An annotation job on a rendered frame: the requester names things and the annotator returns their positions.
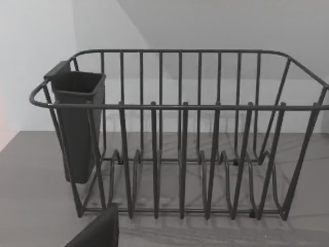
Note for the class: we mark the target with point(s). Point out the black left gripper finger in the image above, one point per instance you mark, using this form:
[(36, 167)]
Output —
[(102, 231)]

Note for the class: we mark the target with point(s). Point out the dark grey cutlery holder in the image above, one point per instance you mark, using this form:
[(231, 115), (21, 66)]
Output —
[(77, 128)]

